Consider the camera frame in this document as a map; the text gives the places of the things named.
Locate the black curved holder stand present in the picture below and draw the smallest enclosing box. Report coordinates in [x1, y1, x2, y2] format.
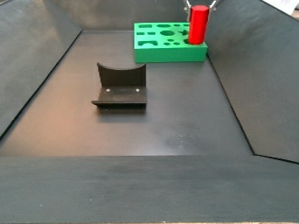
[91, 63, 147, 107]

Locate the red hexagon prism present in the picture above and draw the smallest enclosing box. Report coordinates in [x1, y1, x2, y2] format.
[188, 5, 209, 45]

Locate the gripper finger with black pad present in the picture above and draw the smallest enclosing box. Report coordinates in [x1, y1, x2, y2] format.
[183, 0, 192, 21]

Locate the green shape sorter block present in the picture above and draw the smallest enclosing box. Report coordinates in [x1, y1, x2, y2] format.
[133, 22, 208, 63]

